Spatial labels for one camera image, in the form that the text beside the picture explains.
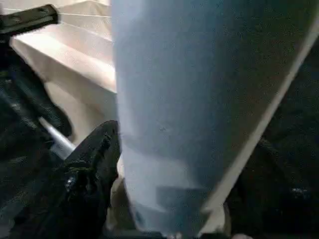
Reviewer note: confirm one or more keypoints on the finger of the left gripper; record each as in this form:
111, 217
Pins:
45, 99
22, 129

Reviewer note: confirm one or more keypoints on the black work mat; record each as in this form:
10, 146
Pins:
299, 99

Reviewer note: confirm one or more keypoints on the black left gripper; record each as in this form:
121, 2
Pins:
22, 17

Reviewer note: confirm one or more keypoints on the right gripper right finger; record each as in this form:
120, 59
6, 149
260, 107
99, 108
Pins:
279, 199

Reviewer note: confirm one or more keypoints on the white plastic table top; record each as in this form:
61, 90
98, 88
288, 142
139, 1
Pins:
74, 62

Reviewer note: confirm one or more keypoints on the white plastic table leg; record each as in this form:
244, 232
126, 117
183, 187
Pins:
199, 99

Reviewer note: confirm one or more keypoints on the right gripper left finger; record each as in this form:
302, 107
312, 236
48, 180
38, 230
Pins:
79, 184

